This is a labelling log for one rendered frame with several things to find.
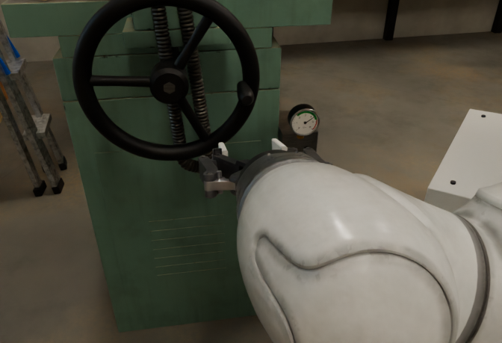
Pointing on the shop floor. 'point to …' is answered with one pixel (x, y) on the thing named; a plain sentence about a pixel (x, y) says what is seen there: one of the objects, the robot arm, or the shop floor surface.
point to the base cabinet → (166, 212)
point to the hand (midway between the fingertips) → (250, 154)
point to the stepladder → (34, 130)
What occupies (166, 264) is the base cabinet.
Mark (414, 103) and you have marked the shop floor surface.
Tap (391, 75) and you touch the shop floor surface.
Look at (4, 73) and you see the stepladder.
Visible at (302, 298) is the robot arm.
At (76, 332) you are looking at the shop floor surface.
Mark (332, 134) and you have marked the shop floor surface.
